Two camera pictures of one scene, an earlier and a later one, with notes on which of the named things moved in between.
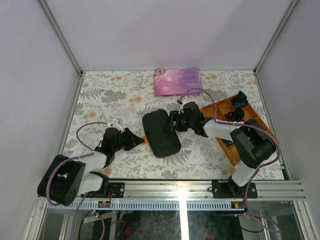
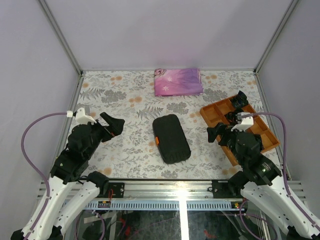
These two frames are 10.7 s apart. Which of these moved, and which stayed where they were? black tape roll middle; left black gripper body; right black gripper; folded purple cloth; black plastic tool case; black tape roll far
Moved: left black gripper body; black plastic tool case; right black gripper
Stayed: black tape roll middle; folded purple cloth; black tape roll far
